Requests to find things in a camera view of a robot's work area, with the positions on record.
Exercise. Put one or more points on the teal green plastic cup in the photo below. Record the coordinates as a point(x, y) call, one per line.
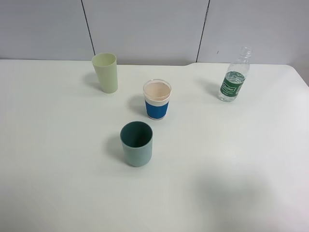
point(137, 141)

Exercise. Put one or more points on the clear water bottle green label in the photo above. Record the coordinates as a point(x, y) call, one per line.
point(235, 76)

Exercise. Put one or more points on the light green tall plastic cup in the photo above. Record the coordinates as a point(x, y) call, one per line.
point(105, 65)

